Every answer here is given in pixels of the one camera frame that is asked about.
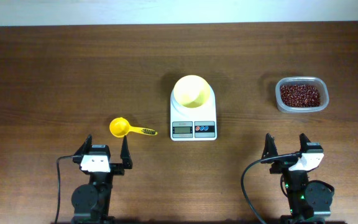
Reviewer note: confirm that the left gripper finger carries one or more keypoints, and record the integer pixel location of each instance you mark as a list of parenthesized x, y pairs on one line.
[(125, 155), (85, 147)]

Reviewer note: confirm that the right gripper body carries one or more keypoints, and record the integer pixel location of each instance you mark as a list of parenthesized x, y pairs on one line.
[(282, 165)]

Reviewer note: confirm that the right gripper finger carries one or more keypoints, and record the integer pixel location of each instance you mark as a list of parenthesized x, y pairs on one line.
[(304, 143), (270, 149)]

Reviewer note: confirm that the yellow measuring scoop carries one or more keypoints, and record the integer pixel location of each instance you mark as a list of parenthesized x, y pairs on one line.
[(120, 127)]

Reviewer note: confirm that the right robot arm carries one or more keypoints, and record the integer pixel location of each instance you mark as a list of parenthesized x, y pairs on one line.
[(309, 200)]

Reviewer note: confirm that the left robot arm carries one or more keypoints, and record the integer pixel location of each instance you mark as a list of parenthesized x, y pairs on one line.
[(91, 201)]

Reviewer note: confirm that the white digital kitchen scale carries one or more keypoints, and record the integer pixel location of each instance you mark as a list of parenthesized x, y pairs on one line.
[(194, 124)]

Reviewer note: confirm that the pale yellow plastic bowl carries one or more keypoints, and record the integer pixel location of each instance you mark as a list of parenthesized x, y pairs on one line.
[(191, 91)]

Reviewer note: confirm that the red beans pile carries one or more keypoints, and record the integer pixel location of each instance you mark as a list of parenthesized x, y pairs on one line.
[(300, 96)]

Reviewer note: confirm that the clear plastic bean container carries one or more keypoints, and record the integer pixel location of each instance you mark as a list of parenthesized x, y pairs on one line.
[(313, 81)]

